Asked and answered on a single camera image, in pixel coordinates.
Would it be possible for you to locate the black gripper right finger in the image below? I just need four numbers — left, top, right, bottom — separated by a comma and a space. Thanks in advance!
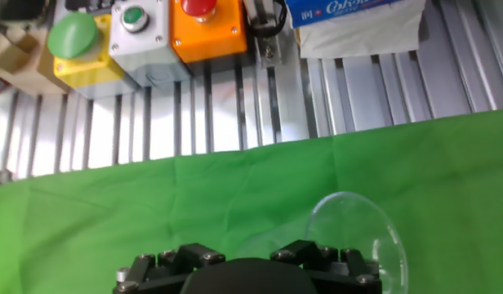
269, 239, 383, 294

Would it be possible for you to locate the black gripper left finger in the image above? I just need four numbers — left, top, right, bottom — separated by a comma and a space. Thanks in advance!
112, 243, 227, 294

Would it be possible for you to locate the clear glass cup with handle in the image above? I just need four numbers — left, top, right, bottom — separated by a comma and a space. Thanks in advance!
304, 191, 409, 294

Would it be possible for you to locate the green cloth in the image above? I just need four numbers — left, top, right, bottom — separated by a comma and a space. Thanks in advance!
0, 108, 503, 294

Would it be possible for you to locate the grey box green button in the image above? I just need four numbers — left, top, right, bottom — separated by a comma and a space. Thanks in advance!
108, 0, 192, 88

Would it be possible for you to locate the orange box red button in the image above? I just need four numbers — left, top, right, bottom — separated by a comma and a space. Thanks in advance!
169, 0, 250, 65

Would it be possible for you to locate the yellow box green mushroom button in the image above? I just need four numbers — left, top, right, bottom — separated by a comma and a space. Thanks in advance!
47, 11, 139, 100

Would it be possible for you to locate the blue tissue pack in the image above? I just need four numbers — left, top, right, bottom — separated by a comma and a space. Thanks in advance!
284, 0, 427, 60

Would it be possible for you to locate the wooden block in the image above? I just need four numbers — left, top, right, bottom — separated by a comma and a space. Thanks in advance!
0, 24, 69, 96

